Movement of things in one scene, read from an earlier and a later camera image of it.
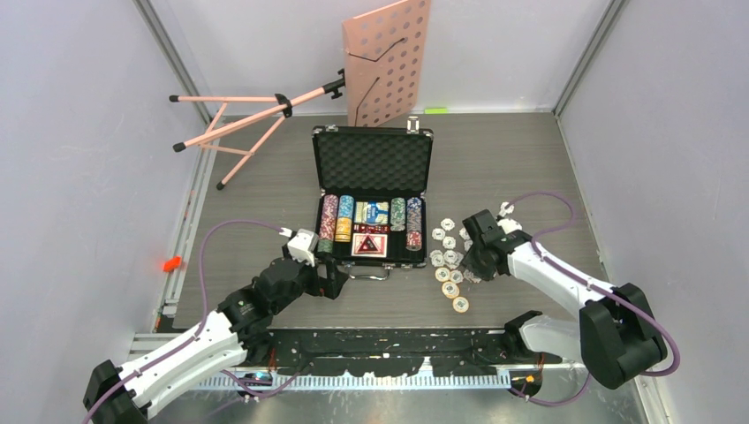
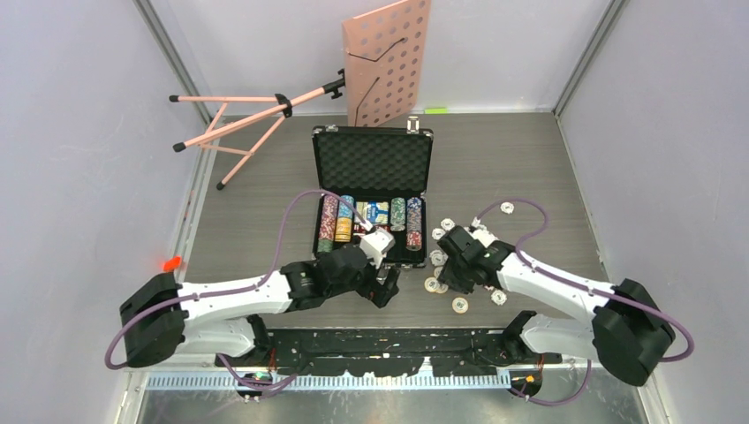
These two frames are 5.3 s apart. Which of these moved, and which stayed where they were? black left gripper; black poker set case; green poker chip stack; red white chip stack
Moved: black left gripper
Stayed: green poker chip stack; red white chip stack; black poker set case
